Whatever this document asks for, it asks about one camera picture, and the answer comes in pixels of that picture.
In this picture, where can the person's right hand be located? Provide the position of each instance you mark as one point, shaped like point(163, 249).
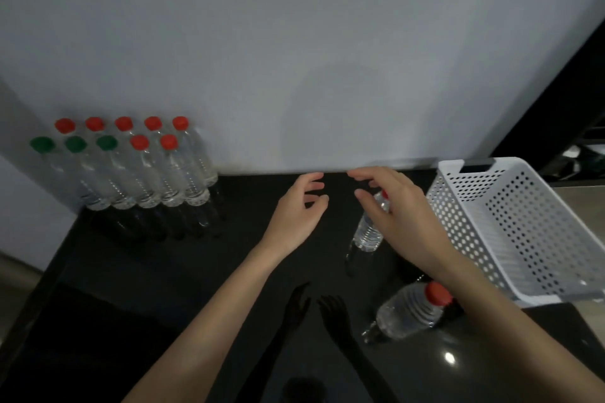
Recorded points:
point(411, 223)

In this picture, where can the person's left hand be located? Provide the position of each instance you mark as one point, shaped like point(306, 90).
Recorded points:
point(295, 218)

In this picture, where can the red cap water bottle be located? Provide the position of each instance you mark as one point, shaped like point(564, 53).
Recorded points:
point(406, 315)
point(367, 235)

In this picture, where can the group of clear water bottles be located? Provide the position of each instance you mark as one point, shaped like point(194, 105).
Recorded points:
point(170, 180)

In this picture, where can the white perforated plastic basket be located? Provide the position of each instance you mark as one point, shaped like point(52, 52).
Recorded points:
point(557, 296)

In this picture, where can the person's right forearm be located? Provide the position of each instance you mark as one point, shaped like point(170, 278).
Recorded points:
point(529, 341)

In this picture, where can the person's left forearm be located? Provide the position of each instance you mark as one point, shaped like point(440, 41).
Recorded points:
point(208, 336)

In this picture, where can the black glossy table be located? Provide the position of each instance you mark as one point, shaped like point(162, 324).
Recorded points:
point(189, 275)

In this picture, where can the black shelf unit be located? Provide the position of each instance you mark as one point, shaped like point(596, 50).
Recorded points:
point(543, 133)

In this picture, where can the glass mug with white lid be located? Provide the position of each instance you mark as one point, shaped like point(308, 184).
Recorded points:
point(573, 152)

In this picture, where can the wooden cabinet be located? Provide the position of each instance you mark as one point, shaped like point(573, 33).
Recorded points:
point(591, 209)

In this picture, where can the gray curtain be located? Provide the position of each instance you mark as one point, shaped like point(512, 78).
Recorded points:
point(14, 284)

